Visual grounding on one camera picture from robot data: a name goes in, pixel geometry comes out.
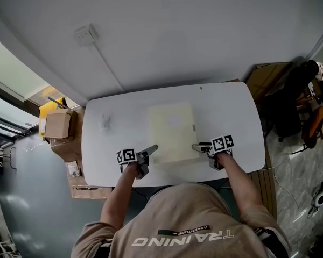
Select medium cardboard box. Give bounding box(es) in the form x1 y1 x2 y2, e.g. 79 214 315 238
50 137 83 162

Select white cable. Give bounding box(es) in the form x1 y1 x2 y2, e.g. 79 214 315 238
263 165 313 212

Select cream folder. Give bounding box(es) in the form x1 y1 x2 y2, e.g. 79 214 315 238
148 102 200 165

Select wooden slat panel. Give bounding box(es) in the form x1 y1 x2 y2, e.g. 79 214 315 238
249 168 278 221

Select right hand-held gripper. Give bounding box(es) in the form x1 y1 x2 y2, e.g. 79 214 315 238
191 134 235 171

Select orange chair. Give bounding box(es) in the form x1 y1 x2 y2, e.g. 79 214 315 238
301 105 323 149

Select crumpled clear plastic wrap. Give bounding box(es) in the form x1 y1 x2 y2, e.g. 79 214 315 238
99 114 111 131

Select person's left forearm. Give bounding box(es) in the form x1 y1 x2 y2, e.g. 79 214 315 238
100 162 139 227

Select large taped cardboard box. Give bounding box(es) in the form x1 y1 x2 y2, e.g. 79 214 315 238
66 160 113 200

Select person's right forearm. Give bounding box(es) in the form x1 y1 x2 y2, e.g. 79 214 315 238
216 152 264 220

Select white round floor device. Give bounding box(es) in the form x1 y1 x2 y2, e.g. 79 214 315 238
308 176 323 217

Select window with white blind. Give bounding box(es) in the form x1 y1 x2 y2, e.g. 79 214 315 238
0 31 52 145

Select person's beige printed t-shirt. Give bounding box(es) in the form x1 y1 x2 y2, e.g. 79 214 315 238
71 182 293 258

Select small cardboard box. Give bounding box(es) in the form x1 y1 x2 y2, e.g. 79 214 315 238
44 109 73 139

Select yellow plastic bin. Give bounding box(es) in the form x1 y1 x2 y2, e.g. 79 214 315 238
38 97 68 138

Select white table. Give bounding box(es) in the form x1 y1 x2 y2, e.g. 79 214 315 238
81 81 266 188

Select black office chair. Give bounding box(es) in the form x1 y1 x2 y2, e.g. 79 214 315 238
263 60 323 142

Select brown cardboard sheet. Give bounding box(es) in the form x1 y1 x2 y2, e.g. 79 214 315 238
244 62 293 103

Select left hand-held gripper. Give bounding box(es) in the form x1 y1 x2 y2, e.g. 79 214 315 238
116 144 159 180

